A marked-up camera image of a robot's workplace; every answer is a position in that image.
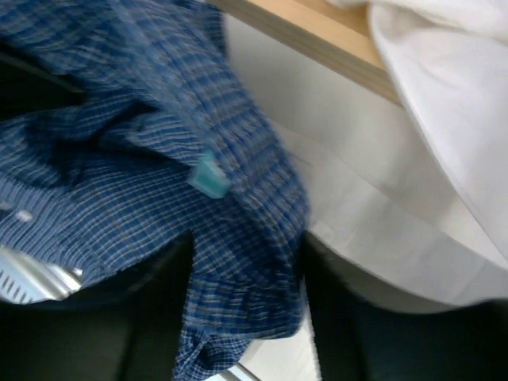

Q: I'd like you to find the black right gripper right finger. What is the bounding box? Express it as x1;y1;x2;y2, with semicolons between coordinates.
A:
303;233;507;380

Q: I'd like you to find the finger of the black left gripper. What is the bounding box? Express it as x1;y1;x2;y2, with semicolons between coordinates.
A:
1;43;86;119

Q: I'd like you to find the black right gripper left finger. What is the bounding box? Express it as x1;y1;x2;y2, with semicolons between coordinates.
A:
1;233;194;381

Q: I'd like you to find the blue checked shirt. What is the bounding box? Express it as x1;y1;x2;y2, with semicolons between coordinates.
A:
1;1;309;380

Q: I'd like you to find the white shirt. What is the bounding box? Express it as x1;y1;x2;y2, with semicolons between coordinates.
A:
282;1;507;306

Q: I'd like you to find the wooden clothes rack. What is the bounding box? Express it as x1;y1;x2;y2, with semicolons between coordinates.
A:
211;0;400;104

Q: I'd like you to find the slotted cable duct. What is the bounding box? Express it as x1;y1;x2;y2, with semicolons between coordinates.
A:
0;246;82;304

